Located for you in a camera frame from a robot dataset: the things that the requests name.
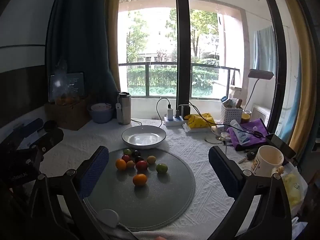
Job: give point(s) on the black phone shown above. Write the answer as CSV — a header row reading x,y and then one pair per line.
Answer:
x,y
282,145

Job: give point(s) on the white power strip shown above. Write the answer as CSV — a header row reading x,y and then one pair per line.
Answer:
x,y
175,123

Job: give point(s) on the purple cloth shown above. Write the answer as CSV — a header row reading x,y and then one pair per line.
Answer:
x,y
255,127

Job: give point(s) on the pale yellow plastic bag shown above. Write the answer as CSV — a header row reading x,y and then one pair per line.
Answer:
x,y
295,187

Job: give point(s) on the black window frame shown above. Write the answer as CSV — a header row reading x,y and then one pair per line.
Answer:
x,y
183,42

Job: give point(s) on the small orange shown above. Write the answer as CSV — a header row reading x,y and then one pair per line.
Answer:
x,y
121,164
140,180

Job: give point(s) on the white pink bowl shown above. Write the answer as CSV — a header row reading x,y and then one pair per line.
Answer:
x,y
101,107

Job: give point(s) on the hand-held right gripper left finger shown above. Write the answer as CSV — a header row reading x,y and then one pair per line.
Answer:
x,y
93,170

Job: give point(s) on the yellow curtain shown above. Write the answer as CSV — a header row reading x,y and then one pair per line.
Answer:
x,y
307,92
112,42

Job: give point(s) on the tiny green fruit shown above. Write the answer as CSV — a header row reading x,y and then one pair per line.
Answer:
x,y
127,151

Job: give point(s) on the white printed mug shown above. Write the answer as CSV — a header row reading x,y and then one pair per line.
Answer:
x,y
266,162

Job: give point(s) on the black tablet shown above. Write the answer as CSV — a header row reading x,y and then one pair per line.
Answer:
x,y
75,82

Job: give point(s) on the clear plastic bag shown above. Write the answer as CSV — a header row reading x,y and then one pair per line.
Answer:
x,y
61,90

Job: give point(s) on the white perforated basket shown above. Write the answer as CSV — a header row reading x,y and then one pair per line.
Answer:
x,y
231,116

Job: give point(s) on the white textured tablecloth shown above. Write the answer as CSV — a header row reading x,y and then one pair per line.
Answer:
x,y
200,155

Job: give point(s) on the hanging blue towel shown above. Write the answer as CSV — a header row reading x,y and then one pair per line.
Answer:
x,y
265,50

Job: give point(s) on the blue white box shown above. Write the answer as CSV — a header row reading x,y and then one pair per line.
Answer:
x,y
28,140

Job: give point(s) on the white outdoor unit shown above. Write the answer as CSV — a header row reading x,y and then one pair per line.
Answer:
x,y
261,112

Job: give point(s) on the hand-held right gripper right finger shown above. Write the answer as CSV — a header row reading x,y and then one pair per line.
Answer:
x,y
222,172

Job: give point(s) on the brown cardboard box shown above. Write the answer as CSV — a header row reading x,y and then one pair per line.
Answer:
x,y
67,117

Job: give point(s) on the black round object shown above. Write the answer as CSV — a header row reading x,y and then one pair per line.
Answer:
x,y
50,126

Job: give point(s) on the yellow round container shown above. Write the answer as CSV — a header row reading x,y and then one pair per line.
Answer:
x,y
246,117

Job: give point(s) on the small green apple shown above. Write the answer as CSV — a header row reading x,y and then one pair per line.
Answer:
x,y
161,168

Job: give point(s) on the black car key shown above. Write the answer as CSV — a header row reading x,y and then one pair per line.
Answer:
x,y
250,156

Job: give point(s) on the balcony railing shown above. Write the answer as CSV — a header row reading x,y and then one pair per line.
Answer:
x,y
146,80

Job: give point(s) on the blue bowl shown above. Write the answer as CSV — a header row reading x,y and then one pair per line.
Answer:
x,y
100,117

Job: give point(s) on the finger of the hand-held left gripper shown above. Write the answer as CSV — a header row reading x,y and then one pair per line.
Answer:
x,y
27,126
50,136

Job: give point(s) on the red cherry tomato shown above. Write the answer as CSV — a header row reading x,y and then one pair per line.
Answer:
x,y
125,158
141,165

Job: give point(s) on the grey desk lamp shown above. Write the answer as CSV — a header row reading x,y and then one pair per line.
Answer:
x,y
261,74

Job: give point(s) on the black charger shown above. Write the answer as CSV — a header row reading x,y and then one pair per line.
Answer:
x,y
186,112

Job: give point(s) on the tan longan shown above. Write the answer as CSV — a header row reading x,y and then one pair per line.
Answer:
x,y
130,164
151,159

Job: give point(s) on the white tissue pack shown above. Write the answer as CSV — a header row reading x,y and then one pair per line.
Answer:
x,y
197,129

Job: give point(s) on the white plate with dark rim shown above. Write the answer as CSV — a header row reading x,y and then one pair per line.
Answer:
x,y
143,137

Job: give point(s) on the teal curtain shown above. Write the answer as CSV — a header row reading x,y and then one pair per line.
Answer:
x,y
80,30

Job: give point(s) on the white charger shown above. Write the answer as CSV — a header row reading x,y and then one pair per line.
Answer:
x,y
170,112

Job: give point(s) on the white tube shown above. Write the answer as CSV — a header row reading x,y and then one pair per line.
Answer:
x,y
240,132

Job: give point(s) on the grey round placemat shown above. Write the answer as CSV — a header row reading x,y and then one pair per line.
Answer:
x,y
162,200

